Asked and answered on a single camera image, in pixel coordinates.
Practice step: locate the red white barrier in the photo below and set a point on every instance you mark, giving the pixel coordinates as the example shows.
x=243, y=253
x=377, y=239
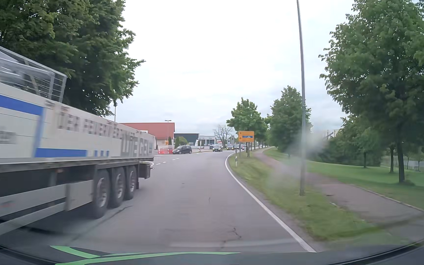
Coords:
x=165, y=150

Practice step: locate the white lorry trailer blue stripe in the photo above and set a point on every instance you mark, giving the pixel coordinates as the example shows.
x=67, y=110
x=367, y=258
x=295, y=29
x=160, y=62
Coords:
x=50, y=147

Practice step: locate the red roofed building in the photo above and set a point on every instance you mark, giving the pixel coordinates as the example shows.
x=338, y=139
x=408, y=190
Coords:
x=156, y=131

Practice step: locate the row of trees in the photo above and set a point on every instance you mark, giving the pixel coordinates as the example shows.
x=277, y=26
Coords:
x=377, y=81

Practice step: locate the grass lawn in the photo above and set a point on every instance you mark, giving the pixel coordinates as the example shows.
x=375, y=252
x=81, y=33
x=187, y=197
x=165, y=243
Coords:
x=392, y=180

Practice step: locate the large dark green tree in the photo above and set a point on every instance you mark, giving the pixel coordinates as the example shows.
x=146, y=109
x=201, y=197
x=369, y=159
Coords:
x=79, y=48

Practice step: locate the grass verge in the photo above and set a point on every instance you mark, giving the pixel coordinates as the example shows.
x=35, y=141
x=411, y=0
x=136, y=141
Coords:
x=300, y=206

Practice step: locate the car's own bonnet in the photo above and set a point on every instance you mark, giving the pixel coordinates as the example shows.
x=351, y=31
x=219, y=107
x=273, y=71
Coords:
x=212, y=258

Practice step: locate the orange road sign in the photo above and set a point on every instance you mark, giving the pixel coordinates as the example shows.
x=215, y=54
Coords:
x=246, y=137

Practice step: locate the road markings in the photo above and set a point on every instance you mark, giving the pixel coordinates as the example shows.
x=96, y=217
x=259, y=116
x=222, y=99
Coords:
x=267, y=210

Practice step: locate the grey asphalt road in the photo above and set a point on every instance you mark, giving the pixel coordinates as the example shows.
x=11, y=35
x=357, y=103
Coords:
x=193, y=198

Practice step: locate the dark flat roofed building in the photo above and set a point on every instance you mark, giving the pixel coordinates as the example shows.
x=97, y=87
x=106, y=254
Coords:
x=187, y=137

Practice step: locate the dark car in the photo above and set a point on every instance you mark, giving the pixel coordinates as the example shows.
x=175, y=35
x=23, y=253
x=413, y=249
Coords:
x=217, y=148
x=182, y=149

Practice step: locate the bare tree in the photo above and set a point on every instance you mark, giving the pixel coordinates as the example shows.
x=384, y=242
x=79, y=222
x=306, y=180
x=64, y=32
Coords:
x=223, y=134

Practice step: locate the reddish paved path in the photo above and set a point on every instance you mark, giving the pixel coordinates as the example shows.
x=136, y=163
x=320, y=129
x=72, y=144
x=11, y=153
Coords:
x=355, y=204

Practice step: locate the white low building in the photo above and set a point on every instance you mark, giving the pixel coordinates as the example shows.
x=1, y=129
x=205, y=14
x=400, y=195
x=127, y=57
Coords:
x=207, y=140

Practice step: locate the queue of cars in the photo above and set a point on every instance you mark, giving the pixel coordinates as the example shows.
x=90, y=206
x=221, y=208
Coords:
x=234, y=147

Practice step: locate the tall grey lamp post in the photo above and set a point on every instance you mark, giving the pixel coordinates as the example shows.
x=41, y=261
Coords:
x=302, y=110

